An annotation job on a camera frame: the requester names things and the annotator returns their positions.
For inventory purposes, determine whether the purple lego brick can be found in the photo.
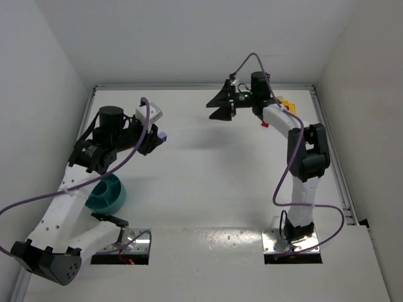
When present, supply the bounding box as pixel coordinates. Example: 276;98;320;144
158;132;167;142

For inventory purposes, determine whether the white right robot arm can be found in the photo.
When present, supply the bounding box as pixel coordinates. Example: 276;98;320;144
206;72;330;243

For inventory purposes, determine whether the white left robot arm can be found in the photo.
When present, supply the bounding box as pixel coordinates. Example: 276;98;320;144
10;102;166;286

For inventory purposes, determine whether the yellow long lego brick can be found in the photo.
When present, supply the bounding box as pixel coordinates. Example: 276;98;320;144
284;103;296;115

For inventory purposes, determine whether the teal divided round container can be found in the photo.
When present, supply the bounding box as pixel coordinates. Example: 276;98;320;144
85;174;126;215

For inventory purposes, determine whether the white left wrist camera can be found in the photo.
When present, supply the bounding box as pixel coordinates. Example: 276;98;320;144
135;103;163;124

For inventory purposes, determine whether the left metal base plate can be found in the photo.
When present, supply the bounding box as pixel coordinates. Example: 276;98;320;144
96;227;152;255

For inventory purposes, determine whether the metal base plate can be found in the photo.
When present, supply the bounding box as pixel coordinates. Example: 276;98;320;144
96;227;152;255
261;228;320;254

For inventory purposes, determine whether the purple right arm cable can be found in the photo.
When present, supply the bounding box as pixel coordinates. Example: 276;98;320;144
229;52;344;254

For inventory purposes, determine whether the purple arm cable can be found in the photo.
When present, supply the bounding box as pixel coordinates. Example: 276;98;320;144
229;52;344;254
0;96;152;256

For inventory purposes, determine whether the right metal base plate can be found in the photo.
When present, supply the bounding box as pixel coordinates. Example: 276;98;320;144
261;228;320;254

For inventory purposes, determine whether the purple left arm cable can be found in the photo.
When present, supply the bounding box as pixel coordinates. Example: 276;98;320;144
0;96;152;256

